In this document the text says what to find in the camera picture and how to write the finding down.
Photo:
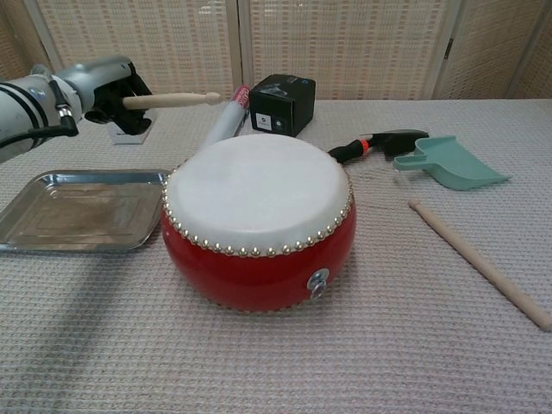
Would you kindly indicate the stainless steel tray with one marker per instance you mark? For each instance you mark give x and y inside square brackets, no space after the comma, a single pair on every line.
[82,211]

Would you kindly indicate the teal plastic dustpan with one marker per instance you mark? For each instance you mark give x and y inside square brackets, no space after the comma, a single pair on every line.
[457,168]

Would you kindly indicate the woven folding screen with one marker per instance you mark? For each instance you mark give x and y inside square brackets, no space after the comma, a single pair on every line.
[345,43]

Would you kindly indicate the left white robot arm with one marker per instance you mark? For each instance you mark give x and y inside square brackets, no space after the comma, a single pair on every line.
[21,112]

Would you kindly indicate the red drum white skin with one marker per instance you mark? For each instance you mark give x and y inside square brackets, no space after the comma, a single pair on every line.
[259,194]

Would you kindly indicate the wooden drumstick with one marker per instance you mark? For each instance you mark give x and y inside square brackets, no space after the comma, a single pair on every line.
[172,100]
[478,263]

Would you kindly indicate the plastic wrap roll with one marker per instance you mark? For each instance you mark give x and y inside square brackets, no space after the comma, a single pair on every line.
[226,121]

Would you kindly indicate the black garden trowel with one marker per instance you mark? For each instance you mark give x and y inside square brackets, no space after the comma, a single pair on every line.
[397,142]

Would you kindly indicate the white stapler box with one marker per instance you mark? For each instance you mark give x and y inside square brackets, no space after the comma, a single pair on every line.
[129,139]

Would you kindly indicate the beige woven tablecloth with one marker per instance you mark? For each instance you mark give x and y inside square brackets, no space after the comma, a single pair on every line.
[276,362]

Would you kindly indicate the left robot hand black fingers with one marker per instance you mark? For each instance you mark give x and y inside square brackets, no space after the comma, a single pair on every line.
[99,73]

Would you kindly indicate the black cardboard box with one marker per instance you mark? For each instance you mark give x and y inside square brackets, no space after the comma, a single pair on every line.
[276,108]

